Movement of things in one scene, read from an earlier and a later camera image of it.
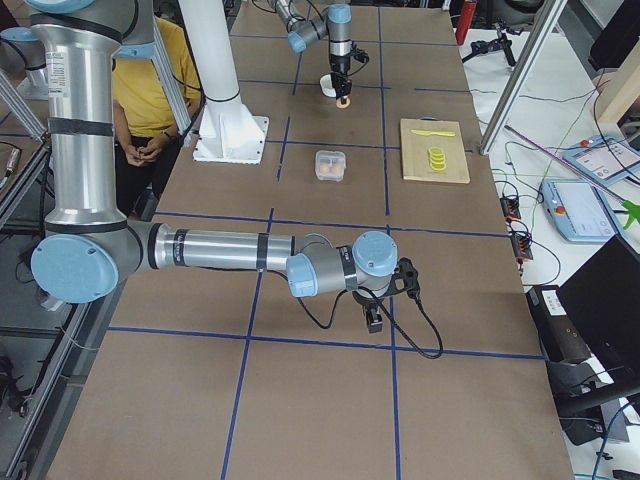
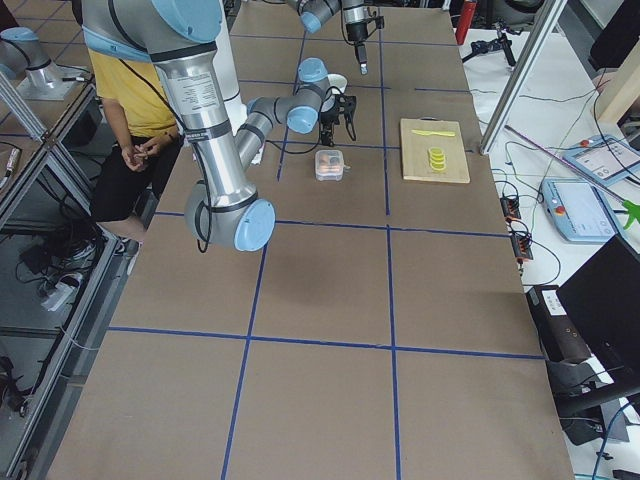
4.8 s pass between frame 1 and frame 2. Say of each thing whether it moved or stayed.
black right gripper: moved
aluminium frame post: stayed
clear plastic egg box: stayed
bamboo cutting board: stayed
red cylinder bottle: stayed
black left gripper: moved
